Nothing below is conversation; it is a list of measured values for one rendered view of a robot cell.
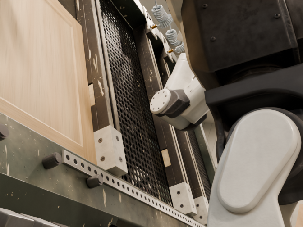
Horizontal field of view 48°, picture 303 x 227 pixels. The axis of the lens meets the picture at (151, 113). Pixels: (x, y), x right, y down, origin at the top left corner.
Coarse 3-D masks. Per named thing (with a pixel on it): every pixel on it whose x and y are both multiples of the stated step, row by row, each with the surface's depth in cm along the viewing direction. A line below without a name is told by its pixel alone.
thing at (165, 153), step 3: (162, 150) 148; (165, 150) 147; (162, 153) 147; (165, 153) 146; (165, 156) 146; (168, 156) 145; (165, 159) 145; (168, 159) 145; (165, 162) 145; (168, 162) 144; (165, 165) 144; (168, 165) 143
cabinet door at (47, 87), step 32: (0, 0) 78; (32, 0) 93; (0, 32) 73; (32, 32) 86; (64, 32) 103; (0, 64) 69; (32, 64) 80; (64, 64) 95; (0, 96) 65; (32, 96) 75; (64, 96) 87; (32, 128) 69; (64, 128) 81
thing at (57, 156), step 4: (56, 152) 63; (48, 156) 63; (52, 156) 62; (56, 156) 62; (60, 156) 64; (44, 160) 62; (48, 160) 62; (52, 160) 62; (56, 160) 62; (60, 160) 63; (44, 164) 62; (48, 164) 62; (52, 164) 62; (56, 164) 62; (48, 168) 63
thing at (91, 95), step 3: (90, 87) 102; (90, 90) 102; (90, 93) 101; (93, 93) 101; (90, 96) 101; (93, 96) 100; (90, 99) 100; (93, 99) 100; (90, 102) 100; (93, 102) 99
